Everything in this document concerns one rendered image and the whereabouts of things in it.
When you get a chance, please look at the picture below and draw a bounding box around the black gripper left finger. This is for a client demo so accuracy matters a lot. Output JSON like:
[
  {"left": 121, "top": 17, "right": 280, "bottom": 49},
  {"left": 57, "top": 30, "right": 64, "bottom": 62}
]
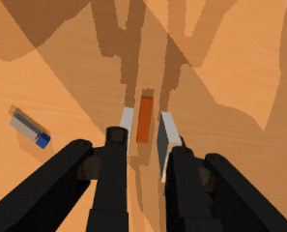
[{"left": 0, "top": 107, "right": 134, "bottom": 232}]

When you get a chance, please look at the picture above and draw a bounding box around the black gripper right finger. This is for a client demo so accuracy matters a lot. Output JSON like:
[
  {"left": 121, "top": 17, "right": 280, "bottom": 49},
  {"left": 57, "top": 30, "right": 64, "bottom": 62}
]
[{"left": 157, "top": 111, "right": 287, "bottom": 232}]

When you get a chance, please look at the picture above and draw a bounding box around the orange rod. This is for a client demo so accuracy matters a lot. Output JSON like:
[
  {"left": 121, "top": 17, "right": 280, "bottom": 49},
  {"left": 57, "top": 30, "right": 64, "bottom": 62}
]
[{"left": 136, "top": 96, "right": 154, "bottom": 143}]

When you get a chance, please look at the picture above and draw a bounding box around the small blue cube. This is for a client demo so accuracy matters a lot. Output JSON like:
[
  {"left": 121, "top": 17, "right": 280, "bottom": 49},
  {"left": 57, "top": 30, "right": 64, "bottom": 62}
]
[{"left": 35, "top": 132, "right": 51, "bottom": 149}]

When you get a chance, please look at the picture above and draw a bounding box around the grey rod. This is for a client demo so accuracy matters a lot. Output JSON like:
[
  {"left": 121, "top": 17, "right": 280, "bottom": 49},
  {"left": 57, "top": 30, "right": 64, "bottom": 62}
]
[{"left": 10, "top": 113, "right": 41, "bottom": 142}]

